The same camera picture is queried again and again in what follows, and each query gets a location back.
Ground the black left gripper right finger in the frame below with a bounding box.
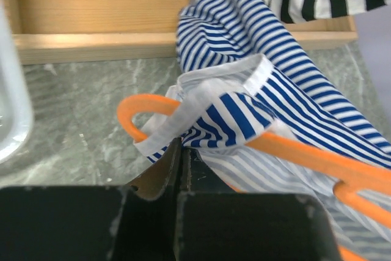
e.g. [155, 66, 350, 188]
[175, 149, 341, 260]

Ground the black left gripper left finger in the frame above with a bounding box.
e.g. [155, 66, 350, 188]
[1, 139, 181, 260]

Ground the blue white striped tank top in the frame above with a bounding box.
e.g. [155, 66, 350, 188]
[136, 0, 390, 260]

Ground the white perforated plastic basket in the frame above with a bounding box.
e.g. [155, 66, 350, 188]
[1, 1, 34, 163]

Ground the right wooden clothes rack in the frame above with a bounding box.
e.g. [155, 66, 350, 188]
[0, 0, 359, 65]

